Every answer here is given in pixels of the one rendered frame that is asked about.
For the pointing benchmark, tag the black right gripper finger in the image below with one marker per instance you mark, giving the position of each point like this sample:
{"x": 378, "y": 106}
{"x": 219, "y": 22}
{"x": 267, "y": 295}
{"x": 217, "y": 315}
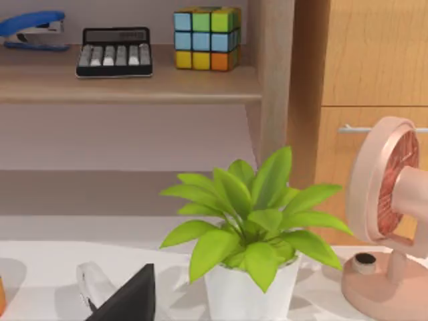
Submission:
{"x": 133, "y": 297}

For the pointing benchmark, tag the green plant in white pot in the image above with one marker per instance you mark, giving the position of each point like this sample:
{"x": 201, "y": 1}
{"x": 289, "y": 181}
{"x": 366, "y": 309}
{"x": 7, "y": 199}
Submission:
{"x": 247, "y": 234}

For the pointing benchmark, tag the orange object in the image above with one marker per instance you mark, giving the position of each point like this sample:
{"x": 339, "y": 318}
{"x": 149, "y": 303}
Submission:
{"x": 2, "y": 294}

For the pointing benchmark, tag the wooden open shelf unit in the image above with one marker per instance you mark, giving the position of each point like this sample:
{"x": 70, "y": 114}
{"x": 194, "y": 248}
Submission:
{"x": 140, "y": 110}

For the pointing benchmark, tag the black calculator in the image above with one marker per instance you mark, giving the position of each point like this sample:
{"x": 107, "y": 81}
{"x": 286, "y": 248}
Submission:
{"x": 114, "y": 53}

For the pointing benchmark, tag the wooden drawer front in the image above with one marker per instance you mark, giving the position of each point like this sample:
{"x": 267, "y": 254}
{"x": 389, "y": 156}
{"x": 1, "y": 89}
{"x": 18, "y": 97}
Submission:
{"x": 337, "y": 157}

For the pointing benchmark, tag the pink desk fan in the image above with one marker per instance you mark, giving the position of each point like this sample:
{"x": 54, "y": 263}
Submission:
{"x": 384, "y": 214}

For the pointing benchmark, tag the colourful puzzle cube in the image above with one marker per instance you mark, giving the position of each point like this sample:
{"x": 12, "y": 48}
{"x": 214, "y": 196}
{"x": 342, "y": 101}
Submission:
{"x": 206, "y": 38}

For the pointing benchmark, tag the blue stapler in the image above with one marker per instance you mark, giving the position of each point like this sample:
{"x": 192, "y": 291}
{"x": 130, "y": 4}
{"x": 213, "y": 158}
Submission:
{"x": 33, "y": 30}

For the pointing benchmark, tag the wooden cupboard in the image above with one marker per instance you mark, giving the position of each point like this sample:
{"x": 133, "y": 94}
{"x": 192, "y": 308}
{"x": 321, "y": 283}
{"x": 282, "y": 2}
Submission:
{"x": 371, "y": 53}

